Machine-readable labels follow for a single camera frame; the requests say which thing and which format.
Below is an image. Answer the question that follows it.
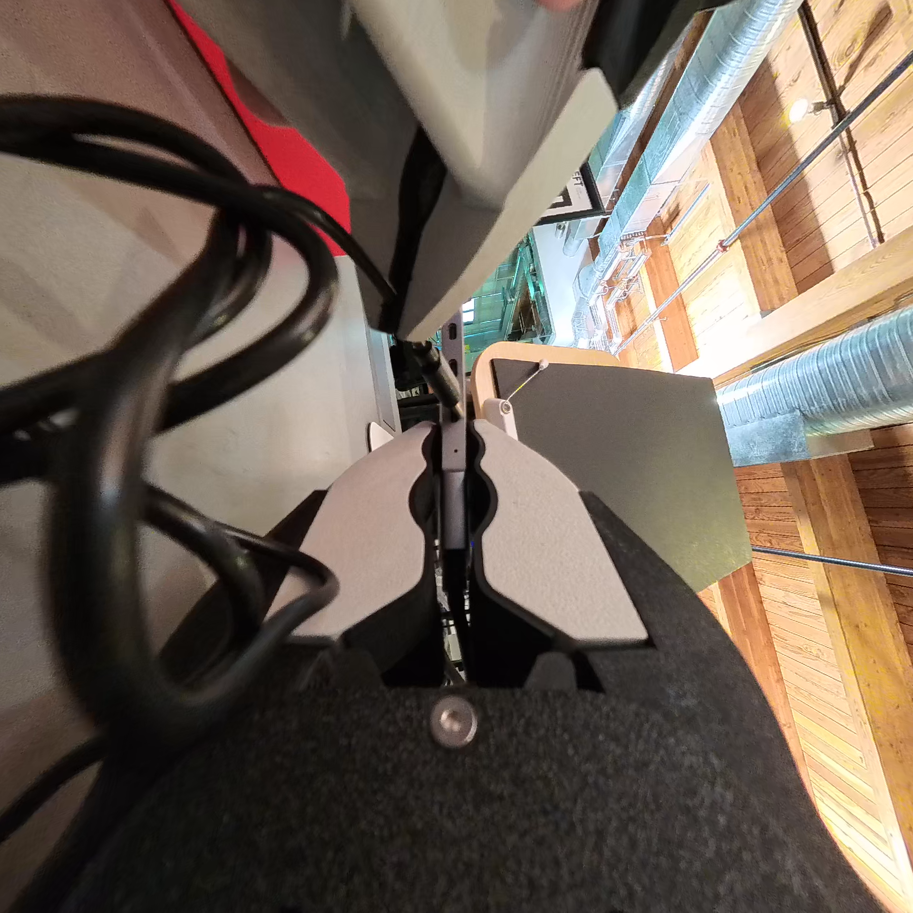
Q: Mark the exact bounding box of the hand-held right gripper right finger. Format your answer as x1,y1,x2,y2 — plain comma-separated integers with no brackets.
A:
467,419,650,651

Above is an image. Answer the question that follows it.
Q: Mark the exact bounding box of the silver insulated duct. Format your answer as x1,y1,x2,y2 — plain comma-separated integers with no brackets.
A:
591,0,806,240

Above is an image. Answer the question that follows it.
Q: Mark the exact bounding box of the wooden board with black panel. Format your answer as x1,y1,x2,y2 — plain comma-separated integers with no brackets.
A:
469,341,755,594

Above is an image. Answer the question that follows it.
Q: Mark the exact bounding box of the white clamp bar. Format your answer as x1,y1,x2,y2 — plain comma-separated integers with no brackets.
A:
481,397,520,442

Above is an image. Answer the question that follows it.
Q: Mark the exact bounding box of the grey usb hub with tail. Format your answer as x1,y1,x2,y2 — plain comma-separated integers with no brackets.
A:
437,305,473,564

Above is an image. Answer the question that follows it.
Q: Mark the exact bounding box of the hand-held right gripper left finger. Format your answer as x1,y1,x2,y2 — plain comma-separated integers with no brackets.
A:
271,422,437,643

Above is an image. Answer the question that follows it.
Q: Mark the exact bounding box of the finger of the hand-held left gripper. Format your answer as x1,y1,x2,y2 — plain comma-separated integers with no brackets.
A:
394,182,537,342
348,0,619,209

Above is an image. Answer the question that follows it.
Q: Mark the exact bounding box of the black usb-c cable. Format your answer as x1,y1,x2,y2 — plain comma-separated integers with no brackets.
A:
0,95,466,846

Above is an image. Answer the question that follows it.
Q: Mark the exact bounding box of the round silver duct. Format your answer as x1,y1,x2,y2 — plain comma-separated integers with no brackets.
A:
715,305,913,466

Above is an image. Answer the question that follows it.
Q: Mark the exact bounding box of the framed marker sign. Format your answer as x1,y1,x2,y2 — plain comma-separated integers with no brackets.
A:
534,164,609,227

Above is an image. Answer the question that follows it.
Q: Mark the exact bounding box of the red plastic bin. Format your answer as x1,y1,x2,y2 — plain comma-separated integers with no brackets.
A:
166,0,355,258

